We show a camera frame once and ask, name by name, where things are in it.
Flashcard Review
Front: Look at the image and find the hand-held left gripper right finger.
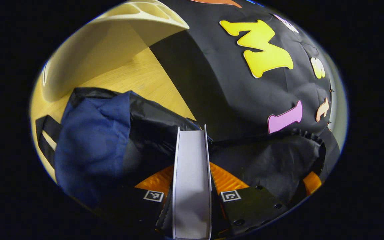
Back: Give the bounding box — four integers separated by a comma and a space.
209, 162, 289, 235

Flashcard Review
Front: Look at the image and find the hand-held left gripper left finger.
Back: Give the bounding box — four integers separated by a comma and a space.
112, 165, 174, 234

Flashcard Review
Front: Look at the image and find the white cover book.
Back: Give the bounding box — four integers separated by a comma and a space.
172, 125, 212, 240

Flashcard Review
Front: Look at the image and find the blue schoolbag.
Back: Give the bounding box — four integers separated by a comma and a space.
35, 87, 341, 214

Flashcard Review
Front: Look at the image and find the white bookshelf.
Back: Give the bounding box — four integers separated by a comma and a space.
41, 0, 190, 102

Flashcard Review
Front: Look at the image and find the black backdrop cloth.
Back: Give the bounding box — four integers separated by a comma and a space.
149, 0, 342, 142

